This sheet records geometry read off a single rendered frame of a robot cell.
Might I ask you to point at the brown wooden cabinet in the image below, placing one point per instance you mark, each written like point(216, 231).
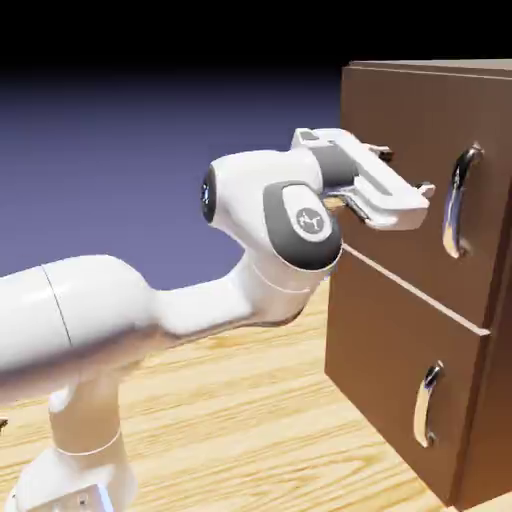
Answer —
point(492, 280)

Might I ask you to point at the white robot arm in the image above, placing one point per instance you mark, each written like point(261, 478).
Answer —
point(224, 288)

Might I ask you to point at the brown cabinet door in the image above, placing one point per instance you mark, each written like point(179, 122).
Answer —
point(392, 352)
point(420, 120)

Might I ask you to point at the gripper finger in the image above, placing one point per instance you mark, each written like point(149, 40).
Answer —
point(426, 188)
point(382, 151)

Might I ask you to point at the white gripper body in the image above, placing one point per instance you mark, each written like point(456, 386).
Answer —
point(384, 188)

